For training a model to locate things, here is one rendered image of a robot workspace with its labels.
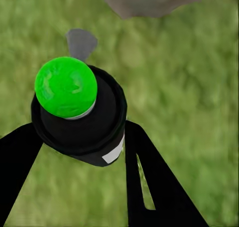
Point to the pesticide atomizer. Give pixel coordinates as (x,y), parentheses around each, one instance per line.
(77,109)

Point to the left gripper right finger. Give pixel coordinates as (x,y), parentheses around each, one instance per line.
(174,208)

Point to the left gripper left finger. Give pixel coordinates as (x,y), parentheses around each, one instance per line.
(18,151)

